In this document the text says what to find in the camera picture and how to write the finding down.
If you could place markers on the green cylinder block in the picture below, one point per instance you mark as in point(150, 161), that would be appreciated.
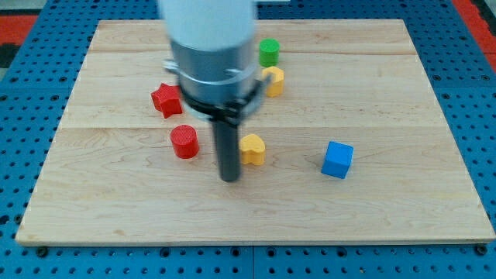
point(269, 52)

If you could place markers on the yellow heart block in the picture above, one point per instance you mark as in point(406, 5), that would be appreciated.
point(276, 86)
point(253, 150)

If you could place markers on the red star block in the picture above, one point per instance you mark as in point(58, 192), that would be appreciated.
point(166, 99)

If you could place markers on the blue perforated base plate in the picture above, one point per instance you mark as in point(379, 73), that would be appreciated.
point(35, 90)

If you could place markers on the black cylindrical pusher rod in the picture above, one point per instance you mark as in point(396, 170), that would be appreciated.
point(227, 150)

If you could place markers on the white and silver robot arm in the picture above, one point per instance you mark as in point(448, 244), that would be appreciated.
point(213, 42)

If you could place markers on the wooden board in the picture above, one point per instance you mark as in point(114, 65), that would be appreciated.
point(111, 177)

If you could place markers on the yellow heart block lower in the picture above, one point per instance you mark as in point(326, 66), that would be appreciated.
point(253, 150)

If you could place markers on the red cylinder block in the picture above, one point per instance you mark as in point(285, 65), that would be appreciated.
point(184, 139)

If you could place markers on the blue cube block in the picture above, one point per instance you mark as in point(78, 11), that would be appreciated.
point(337, 160)

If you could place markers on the yellow heart block upper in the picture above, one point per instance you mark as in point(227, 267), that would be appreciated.
point(276, 86)

